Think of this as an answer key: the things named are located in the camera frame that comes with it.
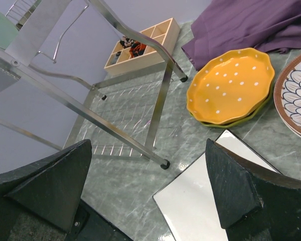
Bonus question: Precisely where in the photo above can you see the steel dish rack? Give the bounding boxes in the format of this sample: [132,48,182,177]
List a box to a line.
[0,1,188,169]

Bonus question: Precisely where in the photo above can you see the orange dotted plate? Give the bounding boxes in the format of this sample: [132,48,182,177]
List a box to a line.
[186,48,275,125]

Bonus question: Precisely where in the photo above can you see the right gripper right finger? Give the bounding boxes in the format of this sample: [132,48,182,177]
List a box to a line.
[205,139,301,240]

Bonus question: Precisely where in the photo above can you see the lime green dotted plate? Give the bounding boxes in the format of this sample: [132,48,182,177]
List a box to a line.
[186,79,273,129]

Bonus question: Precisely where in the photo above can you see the white ribbed brown bowl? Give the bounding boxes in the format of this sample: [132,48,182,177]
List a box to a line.
[273,54,301,135]

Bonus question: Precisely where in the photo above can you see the black base beam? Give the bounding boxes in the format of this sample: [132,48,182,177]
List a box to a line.
[65,199,132,240]

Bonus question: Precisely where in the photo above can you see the brown scale-pattern plate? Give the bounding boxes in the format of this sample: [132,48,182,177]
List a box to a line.
[284,123,301,138]

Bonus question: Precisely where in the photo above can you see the mint green flower plate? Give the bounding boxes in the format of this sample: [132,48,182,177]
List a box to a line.
[0,12,19,50]

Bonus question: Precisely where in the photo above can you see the wooden cutlery box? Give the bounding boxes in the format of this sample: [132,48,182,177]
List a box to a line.
[104,18,180,76]

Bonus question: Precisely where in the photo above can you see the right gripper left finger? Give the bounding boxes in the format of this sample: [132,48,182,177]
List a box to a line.
[0,139,92,240]

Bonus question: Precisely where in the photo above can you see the purple cloth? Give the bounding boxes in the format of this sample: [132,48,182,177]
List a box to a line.
[182,1,301,70]

